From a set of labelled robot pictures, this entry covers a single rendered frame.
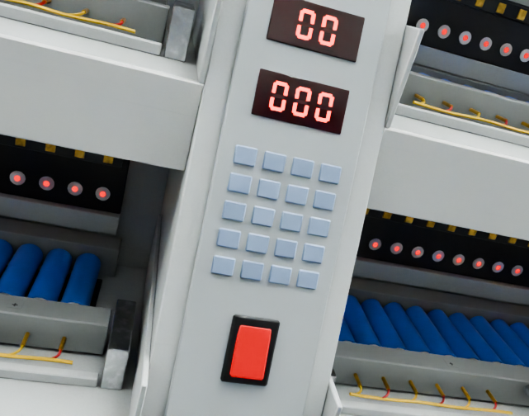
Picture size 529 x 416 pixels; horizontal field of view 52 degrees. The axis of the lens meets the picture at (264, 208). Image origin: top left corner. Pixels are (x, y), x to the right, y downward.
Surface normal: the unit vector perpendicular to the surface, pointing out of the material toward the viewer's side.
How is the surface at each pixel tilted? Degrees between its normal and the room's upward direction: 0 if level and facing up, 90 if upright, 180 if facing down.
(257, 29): 90
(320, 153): 90
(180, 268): 90
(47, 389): 19
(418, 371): 109
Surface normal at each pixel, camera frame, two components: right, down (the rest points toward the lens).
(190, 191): 0.21, 0.10
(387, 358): 0.25, -0.90
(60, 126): 0.14, 0.40
